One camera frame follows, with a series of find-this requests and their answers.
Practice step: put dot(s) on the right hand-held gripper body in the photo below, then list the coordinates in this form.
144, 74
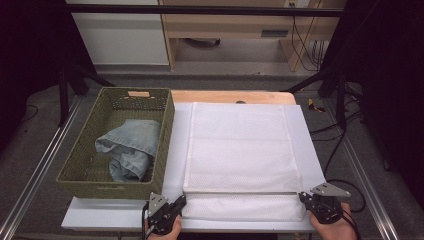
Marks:
328, 208

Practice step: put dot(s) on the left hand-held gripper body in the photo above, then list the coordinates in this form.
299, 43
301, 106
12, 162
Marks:
156, 203

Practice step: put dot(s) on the light blue jeans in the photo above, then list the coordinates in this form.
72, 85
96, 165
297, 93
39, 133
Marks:
133, 143

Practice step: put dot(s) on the white mesh laundry bag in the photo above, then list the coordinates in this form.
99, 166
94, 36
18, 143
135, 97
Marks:
240, 153

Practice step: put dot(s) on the green woven basket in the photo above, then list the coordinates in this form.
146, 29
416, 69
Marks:
83, 160

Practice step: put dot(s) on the person's right hand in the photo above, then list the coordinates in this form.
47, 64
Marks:
336, 233

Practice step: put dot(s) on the person's left hand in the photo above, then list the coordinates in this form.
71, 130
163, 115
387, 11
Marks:
166, 237

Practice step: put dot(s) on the white board sheet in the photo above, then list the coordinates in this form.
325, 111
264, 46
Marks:
100, 215

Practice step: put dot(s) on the small yellow and black object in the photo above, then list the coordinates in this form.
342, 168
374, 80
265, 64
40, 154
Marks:
313, 105

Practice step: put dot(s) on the black metal stand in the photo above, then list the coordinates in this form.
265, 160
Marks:
340, 100
63, 100

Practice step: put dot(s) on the black curtain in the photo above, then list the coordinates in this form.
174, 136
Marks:
26, 50
393, 100

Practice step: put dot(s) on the white cabinet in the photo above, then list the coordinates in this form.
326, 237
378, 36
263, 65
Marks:
123, 40

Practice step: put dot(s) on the light wooden desk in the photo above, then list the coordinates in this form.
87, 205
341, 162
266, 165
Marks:
233, 26

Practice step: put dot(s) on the black horizontal metal bar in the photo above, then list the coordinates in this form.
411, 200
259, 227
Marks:
200, 10

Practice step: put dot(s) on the aluminium rail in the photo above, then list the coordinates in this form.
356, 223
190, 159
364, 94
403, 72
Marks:
43, 160
358, 166

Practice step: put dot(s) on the white wall socket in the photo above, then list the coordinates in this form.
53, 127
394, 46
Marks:
295, 3

